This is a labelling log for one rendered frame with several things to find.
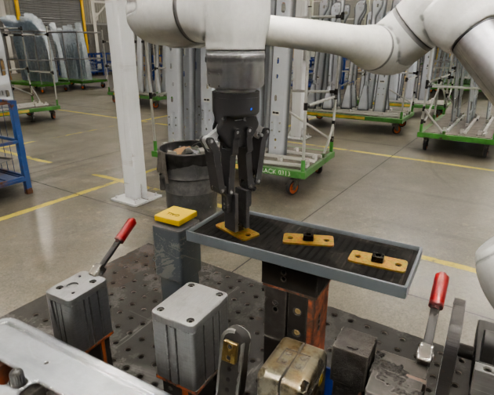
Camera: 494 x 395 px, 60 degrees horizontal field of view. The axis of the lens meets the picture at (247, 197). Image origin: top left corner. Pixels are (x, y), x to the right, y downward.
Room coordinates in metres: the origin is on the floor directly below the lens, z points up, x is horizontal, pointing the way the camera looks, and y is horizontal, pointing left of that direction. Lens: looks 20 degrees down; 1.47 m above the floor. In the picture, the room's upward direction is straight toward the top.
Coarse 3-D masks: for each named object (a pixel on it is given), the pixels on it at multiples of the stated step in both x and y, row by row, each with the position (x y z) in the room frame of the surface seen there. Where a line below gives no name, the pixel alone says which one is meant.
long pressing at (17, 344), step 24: (0, 336) 0.60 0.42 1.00; (24, 336) 0.60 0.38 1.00; (48, 336) 0.59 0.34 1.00; (0, 360) 0.54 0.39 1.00; (24, 360) 0.54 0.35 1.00; (48, 360) 0.54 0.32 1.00; (72, 360) 0.54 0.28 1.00; (96, 360) 0.54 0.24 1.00; (48, 384) 0.49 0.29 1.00; (72, 384) 0.49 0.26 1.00; (96, 384) 0.49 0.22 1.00; (120, 384) 0.49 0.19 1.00; (144, 384) 0.49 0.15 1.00
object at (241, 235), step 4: (216, 224) 0.70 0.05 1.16; (220, 224) 0.70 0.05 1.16; (224, 224) 0.71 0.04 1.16; (240, 224) 0.68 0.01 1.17; (220, 228) 0.69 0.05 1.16; (224, 228) 0.69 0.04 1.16; (240, 228) 0.68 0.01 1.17; (244, 228) 0.69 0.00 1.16; (248, 228) 0.69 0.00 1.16; (228, 232) 0.67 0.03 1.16; (232, 232) 0.67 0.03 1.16; (236, 232) 0.67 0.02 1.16; (240, 232) 0.67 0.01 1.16; (244, 232) 0.67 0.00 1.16; (248, 232) 0.67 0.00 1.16; (252, 232) 0.67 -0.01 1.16; (256, 232) 0.67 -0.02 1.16; (236, 236) 0.66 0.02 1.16; (240, 236) 0.65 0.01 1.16; (244, 236) 0.65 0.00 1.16; (248, 236) 0.65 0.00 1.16; (252, 236) 0.65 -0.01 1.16; (256, 236) 0.66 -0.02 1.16; (244, 240) 0.64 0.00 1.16; (248, 240) 0.65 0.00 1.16
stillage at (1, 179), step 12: (12, 108) 4.10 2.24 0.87; (12, 120) 4.11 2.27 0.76; (0, 144) 3.95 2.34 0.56; (24, 156) 4.13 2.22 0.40; (0, 168) 4.40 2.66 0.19; (24, 168) 4.11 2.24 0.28; (0, 180) 4.06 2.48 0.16; (12, 180) 3.99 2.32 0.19; (24, 180) 4.09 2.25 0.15; (24, 192) 4.12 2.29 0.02
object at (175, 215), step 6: (168, 210) 0.78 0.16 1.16; (174, 210) 0.78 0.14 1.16; (180, 210) 0.78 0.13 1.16; (186, 210) 0.78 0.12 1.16; (192, 210) 0.78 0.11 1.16; (156, 216) 0.75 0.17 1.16; (162, 216) 0.75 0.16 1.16; (168, 216) 0.75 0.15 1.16; (174, 216) 0.75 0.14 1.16; (180, 216) 0.75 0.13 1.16; (186, 216) 0.75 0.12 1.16; (192, 216) 0.76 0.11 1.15; (162, 222) 0.75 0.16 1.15; (168, 222) 0.74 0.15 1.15; (174, 222) 0.73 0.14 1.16; (180, 222) 0.73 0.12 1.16; (186, 222) 0.75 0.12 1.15
